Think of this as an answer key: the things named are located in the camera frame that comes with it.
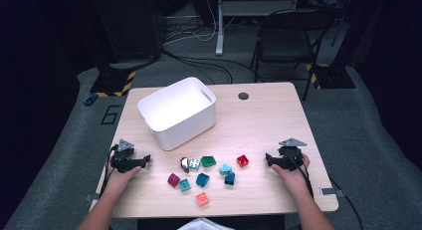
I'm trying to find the person's right hand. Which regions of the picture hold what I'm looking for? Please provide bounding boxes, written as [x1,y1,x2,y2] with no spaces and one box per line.
[271,153,314,198]

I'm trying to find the white floor cables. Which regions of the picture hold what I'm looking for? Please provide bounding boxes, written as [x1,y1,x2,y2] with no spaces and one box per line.
[163,0,240,45]

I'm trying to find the light blue toy block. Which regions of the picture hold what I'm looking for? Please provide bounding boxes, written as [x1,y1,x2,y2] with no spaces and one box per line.
[218,162,233,176]

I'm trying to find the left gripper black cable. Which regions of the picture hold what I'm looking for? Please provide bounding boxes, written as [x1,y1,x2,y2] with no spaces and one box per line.
[99,143,117,198]

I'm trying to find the green toy block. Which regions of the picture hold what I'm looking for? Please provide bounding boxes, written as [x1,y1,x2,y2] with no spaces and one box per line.
[200,155,217,168]

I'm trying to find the orange toy block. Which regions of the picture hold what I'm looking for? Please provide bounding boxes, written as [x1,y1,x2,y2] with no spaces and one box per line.
[195,192,210,207]

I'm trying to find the pale teal toy block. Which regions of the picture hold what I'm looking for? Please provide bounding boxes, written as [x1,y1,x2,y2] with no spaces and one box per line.
[188,157,202,171]

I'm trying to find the white desk frame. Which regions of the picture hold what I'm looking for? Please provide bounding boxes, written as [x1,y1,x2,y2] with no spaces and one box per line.
[214,0,302,57]

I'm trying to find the person's white shirt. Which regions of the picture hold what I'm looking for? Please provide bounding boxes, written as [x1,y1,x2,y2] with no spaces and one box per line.
[177,217,235,230]

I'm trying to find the black floor cables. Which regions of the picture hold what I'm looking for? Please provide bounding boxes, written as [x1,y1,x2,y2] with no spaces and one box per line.
[161,49,257,86]

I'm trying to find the black yellow striped stand base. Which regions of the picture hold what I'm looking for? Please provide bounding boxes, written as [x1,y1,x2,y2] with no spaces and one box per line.
[306,63,356,90]
[90,62,137,99]

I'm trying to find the white plastic bin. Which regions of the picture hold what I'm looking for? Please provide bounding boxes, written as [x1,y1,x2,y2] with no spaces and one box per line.
[136,76,217,151]

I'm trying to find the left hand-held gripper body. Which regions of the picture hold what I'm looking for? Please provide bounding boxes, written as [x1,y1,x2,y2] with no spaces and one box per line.
[109,138,137,174]

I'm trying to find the magenta toy block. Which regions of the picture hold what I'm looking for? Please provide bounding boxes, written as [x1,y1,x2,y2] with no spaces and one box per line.
[166,172,181,188]

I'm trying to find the small blue floor object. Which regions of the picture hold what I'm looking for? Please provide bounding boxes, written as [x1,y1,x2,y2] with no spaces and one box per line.
[83,93,100,107]

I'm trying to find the black toy block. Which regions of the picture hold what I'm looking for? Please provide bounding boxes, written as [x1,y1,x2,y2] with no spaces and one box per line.
[179,156,190,174]

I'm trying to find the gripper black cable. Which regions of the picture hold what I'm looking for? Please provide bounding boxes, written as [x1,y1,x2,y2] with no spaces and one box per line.
[288,153,366,230]
[99,143,117,198]

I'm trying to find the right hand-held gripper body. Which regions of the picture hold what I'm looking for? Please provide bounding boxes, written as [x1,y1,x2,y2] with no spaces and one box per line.
[278,137,309,172]

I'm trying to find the person's left hand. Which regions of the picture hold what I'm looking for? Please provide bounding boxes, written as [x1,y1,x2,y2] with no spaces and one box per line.
[105,166,143,195]

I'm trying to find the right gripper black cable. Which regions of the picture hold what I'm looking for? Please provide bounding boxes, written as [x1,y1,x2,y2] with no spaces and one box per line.
[288,153,366,230]

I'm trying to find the black folding chair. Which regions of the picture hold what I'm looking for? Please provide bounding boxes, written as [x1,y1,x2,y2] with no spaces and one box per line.
[250,8,336,102]

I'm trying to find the red toy block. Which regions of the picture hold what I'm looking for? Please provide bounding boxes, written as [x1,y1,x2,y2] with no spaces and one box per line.
[236,154,250,168]

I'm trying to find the large dark panel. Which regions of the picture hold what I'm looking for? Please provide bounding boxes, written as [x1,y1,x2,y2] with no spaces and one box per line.
[88,0,163,69]

